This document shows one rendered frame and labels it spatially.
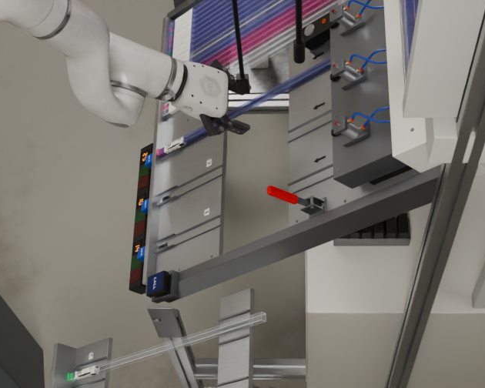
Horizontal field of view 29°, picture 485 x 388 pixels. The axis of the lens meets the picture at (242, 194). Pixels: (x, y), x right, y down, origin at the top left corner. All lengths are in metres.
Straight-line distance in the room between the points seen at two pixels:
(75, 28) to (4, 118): 1.53
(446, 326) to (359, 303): 0.20
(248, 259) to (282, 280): 0.95
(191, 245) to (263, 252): 0.21
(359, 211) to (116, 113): 0.46
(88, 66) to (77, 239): 1.23
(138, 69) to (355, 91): 0.40
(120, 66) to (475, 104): 0.73
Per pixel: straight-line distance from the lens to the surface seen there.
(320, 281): 1.99
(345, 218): 1.56
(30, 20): 1.50
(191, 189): 1.91
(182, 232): 1.88
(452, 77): 1.20
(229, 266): 1.75
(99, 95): 1.65
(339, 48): 1.65
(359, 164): 1.50
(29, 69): 3.15
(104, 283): 2.72
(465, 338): 2.14
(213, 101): 1.79
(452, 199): 1.45
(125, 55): 1.72
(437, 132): 1.28
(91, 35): 1.59
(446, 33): 1.13
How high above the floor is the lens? 2.46
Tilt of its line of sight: 62 degrees down
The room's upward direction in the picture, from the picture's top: 7 degrees counter-clockwise
